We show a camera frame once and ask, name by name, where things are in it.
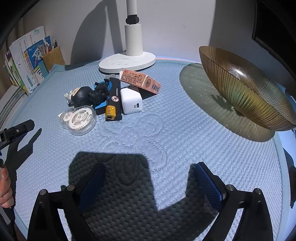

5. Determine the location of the clear white gear toy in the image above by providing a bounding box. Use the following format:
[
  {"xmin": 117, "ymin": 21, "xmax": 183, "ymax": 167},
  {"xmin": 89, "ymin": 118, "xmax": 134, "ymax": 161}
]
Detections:
[{"xmin": 58, "ymin": 106, "xmax": 96, "ymax": 136}]

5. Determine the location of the black round head figurine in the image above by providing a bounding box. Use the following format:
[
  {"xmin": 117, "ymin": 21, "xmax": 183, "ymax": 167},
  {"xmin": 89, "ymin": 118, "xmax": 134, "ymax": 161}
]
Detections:
[{"xmin": 64, "ymin": 86, "xmax": 92, "ymax": 108}]

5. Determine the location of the white usb charger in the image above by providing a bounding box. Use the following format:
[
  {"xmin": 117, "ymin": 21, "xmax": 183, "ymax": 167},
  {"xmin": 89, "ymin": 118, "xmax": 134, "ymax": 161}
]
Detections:
[{"xmin": 120, "ymin": 86, "xmax": 143, "ymax": 114}]

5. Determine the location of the orange cigarette box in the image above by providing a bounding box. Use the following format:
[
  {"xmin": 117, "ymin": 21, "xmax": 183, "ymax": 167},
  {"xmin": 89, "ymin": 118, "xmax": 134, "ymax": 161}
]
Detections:
[{"xmin": 119, "ymin": 69, "xmax": 161, "ymax": 94}]

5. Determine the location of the person left hand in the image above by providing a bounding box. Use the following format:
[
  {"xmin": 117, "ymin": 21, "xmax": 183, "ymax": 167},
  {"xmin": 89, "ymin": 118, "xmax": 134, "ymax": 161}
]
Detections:
[{"xmin": 0, "ymin": 166, "xmax": 15, "ymax": 208}]

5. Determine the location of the stack of flat books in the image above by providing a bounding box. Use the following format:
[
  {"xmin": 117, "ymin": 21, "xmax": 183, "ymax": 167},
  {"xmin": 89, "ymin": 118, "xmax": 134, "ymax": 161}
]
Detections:
[{"xmin": 0, "ymin": 85, "xmax": 27, "ymax": 130}]

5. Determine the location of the light blue textured desk mat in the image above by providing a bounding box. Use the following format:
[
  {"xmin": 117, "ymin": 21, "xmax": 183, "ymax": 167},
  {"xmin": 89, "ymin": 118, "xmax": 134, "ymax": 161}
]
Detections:
[{"xmin": 11, "ymin": 61, "xmax": 290, "ymax": 240}]

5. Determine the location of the upright books row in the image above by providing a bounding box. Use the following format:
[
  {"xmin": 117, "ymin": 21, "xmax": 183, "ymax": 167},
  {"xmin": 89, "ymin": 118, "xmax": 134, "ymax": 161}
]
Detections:
[{"xmin": 10, "ymin": 26, "xmax": 57, "ymax": 94}]

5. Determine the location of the brown pencil holder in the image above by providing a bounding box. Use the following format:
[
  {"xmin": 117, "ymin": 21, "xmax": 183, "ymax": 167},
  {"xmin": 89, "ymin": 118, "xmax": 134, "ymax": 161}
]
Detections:
[{"xmin": 43, "ymin": 47, "xmax": 65, "ymax": 72}]

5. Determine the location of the amber ribbed glass bowl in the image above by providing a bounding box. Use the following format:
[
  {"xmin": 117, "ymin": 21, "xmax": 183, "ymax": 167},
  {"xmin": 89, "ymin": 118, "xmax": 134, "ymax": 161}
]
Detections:
[{"xmin": 199, "ymin": 46, "xmax": 295, "ymax": 131}]

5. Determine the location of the white desk lamp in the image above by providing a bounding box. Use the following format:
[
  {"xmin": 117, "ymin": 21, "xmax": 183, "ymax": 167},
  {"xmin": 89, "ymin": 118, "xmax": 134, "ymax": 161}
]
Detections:
[{"xmin": 99, "ymin": 0, "xmax": 156, "ymax": 74}]

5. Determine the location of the black monitor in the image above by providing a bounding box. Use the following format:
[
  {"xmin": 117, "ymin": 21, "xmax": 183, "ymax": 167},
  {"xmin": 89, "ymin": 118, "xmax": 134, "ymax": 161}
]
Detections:
[{"xmin": 252, "ymin": 0, "xmax": 295, "ymax": 78}]

